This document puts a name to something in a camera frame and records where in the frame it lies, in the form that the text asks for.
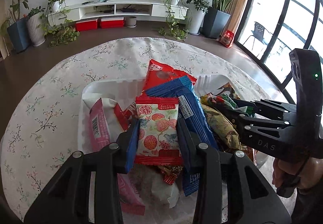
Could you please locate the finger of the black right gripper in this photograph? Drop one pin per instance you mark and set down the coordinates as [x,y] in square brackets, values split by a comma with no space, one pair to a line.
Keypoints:
[243,103]
[232,115]

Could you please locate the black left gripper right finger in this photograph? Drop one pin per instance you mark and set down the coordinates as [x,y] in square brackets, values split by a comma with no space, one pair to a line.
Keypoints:
[187,141]

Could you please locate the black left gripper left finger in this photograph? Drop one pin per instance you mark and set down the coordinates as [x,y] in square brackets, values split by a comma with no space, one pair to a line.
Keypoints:
[127,142]

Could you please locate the green white snack packet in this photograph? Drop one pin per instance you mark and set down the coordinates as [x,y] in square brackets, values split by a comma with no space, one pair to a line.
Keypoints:
[227,101]

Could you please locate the gold snack bar packet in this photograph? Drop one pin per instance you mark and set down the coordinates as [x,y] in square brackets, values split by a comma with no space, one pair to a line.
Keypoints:
[225,131]

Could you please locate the lychee print snack packet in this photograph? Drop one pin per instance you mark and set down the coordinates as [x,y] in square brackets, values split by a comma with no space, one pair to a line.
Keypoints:
[157,140]

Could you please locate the blue snack packet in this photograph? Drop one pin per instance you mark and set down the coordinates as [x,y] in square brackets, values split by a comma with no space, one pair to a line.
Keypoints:
[190,109]

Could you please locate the pink snack packet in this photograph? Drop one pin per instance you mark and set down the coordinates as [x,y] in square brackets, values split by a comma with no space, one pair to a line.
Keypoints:
[111,153]

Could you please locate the red Mylikes snack bag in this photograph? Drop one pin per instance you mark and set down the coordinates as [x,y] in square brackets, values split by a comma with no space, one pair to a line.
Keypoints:
[157,74]

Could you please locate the orange snack packet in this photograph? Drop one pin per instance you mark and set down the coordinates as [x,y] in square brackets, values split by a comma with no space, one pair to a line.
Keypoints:
[210,98]

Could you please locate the red heart pattern snack packet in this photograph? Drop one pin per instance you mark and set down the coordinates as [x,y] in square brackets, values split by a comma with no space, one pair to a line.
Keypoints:
[170,173]

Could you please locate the person's right forearm grey sleeve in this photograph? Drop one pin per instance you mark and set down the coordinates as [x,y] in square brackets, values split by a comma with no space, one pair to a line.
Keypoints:
[308,206]

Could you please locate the person's right hand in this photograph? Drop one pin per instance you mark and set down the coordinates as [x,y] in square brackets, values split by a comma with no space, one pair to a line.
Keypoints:
[310,175]

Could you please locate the white plastic tray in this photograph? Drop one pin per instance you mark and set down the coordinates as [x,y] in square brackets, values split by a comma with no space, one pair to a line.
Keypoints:
[144,196]

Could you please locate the red gift box on floor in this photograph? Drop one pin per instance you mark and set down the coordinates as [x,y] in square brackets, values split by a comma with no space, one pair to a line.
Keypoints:
[227,38]

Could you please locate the black balcony chair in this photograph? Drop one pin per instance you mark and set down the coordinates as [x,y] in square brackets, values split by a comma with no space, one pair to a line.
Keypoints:
[260,33]

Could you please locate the floral white tablecloth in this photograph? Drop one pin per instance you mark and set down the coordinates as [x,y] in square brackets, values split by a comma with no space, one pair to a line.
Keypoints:
[43,130]

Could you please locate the white pot plant right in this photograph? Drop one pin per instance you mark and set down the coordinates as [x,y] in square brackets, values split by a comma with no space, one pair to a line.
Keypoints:
[197,10]

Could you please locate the hanging plant on console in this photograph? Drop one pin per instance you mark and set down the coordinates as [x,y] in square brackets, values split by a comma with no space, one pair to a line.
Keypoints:
[175,11]

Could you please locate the white TV console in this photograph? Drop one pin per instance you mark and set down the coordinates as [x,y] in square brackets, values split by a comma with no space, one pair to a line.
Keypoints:
[144,10]

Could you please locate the red storage box right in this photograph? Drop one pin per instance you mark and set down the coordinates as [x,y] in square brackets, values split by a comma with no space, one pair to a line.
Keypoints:
[111,22]

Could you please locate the red storage box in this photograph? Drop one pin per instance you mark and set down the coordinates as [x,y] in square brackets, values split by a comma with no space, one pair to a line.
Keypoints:
[87,24]
[111,22]

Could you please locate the small grey pot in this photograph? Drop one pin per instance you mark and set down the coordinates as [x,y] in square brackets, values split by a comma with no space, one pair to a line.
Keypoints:
[130,21]

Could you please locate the red storage box left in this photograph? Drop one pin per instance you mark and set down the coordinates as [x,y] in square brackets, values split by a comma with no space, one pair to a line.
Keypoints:
[87,24]

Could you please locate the trailing plant on console left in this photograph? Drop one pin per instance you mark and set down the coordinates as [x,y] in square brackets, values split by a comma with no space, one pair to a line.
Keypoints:
[56,24]

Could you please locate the white ribbed pot plant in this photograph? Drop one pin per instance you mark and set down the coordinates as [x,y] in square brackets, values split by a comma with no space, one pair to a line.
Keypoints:
[34,26]

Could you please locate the blue planter plant left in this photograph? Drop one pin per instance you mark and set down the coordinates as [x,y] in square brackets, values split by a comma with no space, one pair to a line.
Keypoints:
[15,26]

